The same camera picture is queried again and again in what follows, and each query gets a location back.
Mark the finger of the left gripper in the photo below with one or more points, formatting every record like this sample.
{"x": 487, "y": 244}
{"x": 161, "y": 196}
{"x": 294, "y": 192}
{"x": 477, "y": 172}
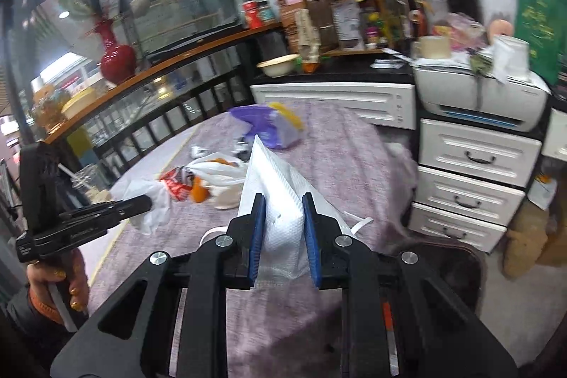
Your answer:
{"x": 124, "y": 209}

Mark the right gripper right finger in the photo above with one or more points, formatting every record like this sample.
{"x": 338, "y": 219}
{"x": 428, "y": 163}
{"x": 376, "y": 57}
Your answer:
{"x": 399, "y": 318}

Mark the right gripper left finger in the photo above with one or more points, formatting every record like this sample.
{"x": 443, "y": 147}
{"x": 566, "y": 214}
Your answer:
{"x": 170, "y": 307}

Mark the white plastic bag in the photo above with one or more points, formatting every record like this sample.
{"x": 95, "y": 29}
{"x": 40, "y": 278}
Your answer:
{"x": 217, "y": 179}

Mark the white face mask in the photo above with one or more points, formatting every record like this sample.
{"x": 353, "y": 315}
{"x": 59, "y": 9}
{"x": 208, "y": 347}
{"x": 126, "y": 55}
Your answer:
{"x": 285, "y": 229}

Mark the purple yellow snack bag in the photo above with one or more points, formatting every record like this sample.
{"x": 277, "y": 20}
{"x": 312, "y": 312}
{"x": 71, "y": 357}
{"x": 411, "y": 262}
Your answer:
{"x": 275, "y": 124}

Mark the dark brown trash bin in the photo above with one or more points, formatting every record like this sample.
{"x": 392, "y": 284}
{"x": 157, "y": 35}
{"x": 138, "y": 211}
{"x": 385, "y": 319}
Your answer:
{"x": 461, "y": 266}

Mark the left hand orange sleeve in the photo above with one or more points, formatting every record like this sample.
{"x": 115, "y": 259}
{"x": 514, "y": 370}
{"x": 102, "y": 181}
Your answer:
{"x": 40, "y": 275}

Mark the orange fruit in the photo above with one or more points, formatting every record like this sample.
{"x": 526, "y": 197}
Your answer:
{"x": 199, "y": 192}

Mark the burlap sack on floor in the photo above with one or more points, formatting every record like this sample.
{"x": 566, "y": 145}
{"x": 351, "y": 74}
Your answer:
{"x": 525, "y": 240}

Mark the red ceramic vase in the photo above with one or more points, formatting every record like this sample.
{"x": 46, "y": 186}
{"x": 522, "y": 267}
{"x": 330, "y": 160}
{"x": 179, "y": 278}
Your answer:
{"x": 119, "y": 61}

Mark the white drawer cabinet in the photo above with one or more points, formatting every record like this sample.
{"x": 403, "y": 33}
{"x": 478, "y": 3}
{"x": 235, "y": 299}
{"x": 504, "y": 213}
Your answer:
{"x": 471, "y": 181}

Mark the black wooden railing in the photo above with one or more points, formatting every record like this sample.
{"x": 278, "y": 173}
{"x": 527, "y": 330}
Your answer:
{"x": 131, "y": 120}

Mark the glass display tank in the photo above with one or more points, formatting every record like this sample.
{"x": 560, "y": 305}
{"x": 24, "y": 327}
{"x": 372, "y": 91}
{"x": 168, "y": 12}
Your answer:
{"x": 160, "y": 29}

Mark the cream bowl on counter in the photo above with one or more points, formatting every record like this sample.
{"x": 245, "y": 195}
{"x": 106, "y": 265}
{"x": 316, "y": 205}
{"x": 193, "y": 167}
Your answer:
{"x": 279, "y": 66}

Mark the red tin can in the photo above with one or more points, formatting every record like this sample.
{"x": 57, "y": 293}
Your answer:
{"x": 251, "y": 15}

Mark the white printer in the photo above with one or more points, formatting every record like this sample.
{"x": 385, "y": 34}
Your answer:
{"x": 453, "y": 90}

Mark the wooden shelf rack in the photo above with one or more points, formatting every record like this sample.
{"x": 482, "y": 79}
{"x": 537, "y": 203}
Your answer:
{"x": 340, "y": 27}

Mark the green shopping bag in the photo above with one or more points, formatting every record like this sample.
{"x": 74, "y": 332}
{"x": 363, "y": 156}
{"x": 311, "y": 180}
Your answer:
{"x": 542, "y": 23}

